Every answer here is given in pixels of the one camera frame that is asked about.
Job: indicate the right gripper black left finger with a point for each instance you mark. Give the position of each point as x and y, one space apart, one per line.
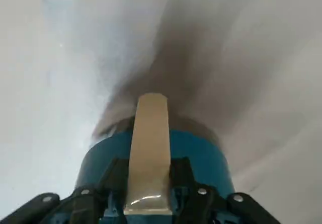
110 178

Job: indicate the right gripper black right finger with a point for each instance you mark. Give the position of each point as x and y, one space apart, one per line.
183 178

